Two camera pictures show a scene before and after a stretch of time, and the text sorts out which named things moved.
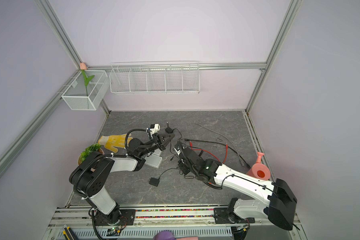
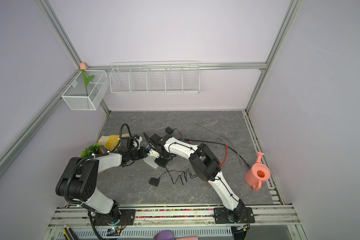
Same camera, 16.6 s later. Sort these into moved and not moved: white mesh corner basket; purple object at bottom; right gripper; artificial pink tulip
Moved: right gripper
Not moved: artificial pink tulip; white mesh corner basket; purple object at bottom
